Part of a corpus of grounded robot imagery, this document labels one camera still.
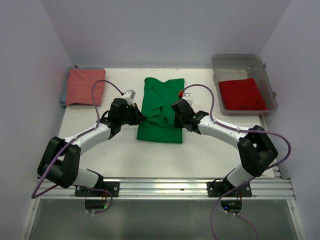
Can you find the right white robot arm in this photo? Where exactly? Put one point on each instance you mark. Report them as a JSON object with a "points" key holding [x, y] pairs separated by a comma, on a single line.
{"points": [[255, 148]]}

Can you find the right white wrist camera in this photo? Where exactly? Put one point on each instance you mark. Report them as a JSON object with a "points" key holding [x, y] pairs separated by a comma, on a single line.
{"points": [[186, 96]]}

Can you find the aluminium mounting rail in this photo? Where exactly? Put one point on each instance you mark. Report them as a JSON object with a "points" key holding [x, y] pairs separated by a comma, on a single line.
{"points": [[196, 189]]}

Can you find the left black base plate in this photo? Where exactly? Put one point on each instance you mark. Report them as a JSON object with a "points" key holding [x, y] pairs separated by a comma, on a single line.
{"points": [[100, 190]]}

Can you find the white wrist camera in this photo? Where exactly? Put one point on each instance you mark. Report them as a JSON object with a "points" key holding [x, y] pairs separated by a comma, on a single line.
{"points": [[129, 96], [186, 96]]}

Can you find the green polo shirt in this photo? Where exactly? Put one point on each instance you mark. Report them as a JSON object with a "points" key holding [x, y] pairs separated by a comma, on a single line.
{"points": [[159, 126]]}

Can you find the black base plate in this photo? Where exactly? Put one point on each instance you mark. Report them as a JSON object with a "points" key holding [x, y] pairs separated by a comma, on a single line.
{"points": [[218, 187], [100, 190]]}

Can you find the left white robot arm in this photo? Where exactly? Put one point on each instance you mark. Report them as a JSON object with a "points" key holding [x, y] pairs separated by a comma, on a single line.
{"points": [[60, 162]]}

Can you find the red folded shirt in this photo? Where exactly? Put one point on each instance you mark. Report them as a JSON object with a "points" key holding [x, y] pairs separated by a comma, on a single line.
{"points": [[242, 95]]}

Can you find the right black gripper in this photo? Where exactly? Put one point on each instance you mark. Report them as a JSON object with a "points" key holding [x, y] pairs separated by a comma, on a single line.
{"points": [[177, 123]]}

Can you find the clear plastic bin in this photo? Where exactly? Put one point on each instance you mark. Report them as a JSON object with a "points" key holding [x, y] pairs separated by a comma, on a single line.
{"points": [[243, 66]]}

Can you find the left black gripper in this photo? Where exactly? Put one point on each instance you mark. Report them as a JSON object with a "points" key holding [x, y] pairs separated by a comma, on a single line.
{"points": [[138, 117]]}

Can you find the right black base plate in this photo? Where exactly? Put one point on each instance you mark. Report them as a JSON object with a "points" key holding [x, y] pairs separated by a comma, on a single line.
{"points": [[218, 187]]}

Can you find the pink folded shirt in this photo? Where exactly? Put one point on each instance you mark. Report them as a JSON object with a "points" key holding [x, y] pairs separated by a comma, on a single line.
{"points": [[85, 86]]}

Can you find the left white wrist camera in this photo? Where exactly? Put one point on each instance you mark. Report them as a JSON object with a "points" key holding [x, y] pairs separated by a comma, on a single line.
{"points": [[129, 96]]}

